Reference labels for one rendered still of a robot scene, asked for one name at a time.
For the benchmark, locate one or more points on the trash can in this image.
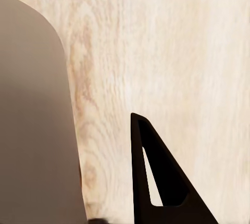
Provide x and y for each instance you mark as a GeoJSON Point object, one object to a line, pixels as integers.
{"type": "Point", "coordinates": [40, 173]}

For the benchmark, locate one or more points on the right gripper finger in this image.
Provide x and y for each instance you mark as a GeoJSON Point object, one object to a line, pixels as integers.
{"type": "Point", "coordinates": [181, 202]}

